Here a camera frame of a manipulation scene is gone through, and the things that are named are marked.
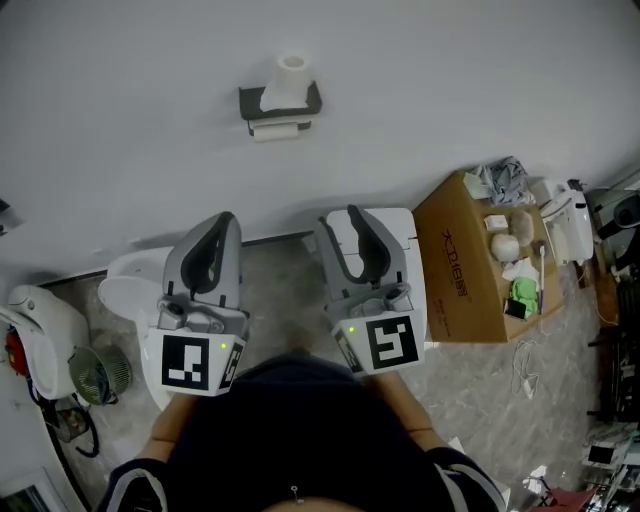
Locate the white round ball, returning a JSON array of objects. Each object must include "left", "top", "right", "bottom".
[{"left": 491, "top": 233, "right": 521, "bottom": 262}]

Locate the person's left forearm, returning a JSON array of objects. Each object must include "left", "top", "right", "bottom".
[{"left": 137, "top": 394, "right": 201, "bottom": 461}]

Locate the person's right forearm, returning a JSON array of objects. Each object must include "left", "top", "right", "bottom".
[{"left": 367, "top": 372, "right": 446, "bottom": 454}]

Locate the white-handled brush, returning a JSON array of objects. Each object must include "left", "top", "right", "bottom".
[{"left": 535, "top": 240, "right": 547, "bottom": 315}]

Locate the green mesh basket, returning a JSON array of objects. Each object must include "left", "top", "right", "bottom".
[{"left": 67, "top": 345, "right": 134, "bottom": 406}]

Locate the red round object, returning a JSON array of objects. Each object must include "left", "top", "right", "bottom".
[{"left": 4, "top": 329, "right": 26, "bottom": 374}]

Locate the pale tissue pack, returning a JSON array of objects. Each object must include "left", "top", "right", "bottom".
[{"left": 464, "top": 172, "right": 494, "bottom": 199}]

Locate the brown furry ball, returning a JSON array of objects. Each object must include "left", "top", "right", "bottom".
[{"left": 509, "top": 209, "right": 536, "bottom": 246}]

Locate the green cloth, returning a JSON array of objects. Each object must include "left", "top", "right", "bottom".
[{"left": 509, "top": 277, "right": 540, "bottom": 314}]

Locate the dark metal rack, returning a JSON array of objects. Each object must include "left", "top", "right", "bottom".
[{"left": 587, "top": 277, "right": 640, "bottom": 426}]

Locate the grey cloth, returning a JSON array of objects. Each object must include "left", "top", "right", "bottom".
[{"left": 482, "top": 156, "right": 536, "bottom": 206}]

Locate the white crumpled tissue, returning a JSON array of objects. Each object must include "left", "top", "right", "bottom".
[{"left": 502, "top": 257, "right": 536, "bottom": 281}]

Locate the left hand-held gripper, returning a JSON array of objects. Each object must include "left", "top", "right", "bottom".
[{"left": 147, "top": 211, "right": 250, "bottom": 399}]

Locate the white cable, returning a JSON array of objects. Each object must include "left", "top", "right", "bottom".
[{"left": 512, "top": 339, "right": 541, "bottom": 400}]

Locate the brown cardboard box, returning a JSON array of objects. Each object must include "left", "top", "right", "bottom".
[{"left": 412, "top": 170, "right": 569, "bottom": 345}]

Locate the black hose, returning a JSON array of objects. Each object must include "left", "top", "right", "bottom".
[{"left": 74, "top": 394, "right": 101, "bottom": 459}]

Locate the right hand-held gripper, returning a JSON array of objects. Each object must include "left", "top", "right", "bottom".
[{"left": 314, "top": 204, "right": 427, "bottom": 377}]

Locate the person's dark shirt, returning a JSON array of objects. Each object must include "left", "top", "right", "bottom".
[{"left": 97, "top": 349, "right": 506, "bottom": 512}]

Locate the white toilet paper roll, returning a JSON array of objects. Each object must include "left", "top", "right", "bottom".
[{"left": 258, "top": 52, "right": 316, "bottom": 112}]

